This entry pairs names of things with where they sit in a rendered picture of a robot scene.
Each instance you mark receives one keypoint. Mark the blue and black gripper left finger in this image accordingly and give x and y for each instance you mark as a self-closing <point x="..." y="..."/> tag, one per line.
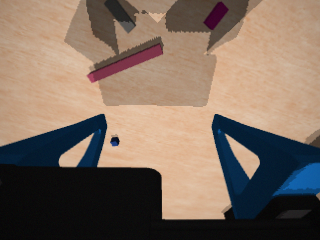
<point x="45" y="149"/>

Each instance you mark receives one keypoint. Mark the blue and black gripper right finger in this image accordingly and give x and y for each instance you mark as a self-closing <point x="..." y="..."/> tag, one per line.
<point x="287" y="167"/>

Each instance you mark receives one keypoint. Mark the short magenta block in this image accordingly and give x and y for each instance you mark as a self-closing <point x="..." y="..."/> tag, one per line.
<point x="216" y="15"/>

